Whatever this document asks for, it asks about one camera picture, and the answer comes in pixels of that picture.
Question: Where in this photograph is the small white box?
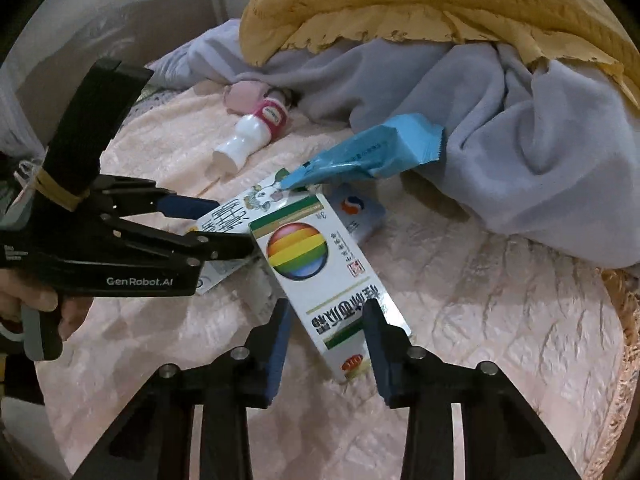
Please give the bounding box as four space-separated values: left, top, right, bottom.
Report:
327 184 388 246

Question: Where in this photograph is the white box with rainbow circle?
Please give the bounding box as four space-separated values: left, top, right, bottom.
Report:
248 192 413 386

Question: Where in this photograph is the white cow print packet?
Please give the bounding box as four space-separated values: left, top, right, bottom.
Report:
192 170 311 296

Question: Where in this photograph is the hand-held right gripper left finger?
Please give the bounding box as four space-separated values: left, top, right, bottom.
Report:
72 299 293 480

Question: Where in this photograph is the white bottle with pink label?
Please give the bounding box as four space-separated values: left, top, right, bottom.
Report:
212 100 291 177

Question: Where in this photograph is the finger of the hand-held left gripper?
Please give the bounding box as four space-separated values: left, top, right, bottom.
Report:
92 175 222 221
101 212 257 268

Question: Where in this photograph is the pink sock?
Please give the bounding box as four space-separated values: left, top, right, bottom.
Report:
222 81 273 113

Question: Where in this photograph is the yellow frilled pillow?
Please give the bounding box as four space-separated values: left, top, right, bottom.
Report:
239 0 628 81

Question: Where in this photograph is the blue packet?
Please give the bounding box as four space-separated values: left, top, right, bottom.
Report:
280 112 446 193

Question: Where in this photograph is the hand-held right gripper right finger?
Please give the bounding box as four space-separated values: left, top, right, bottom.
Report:
362 301 573 480

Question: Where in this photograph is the person's left hand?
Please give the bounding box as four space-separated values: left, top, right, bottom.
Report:
0 270 94 343

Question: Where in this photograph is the grey fleece blanket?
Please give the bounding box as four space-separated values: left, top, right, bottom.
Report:
145 19 640 278

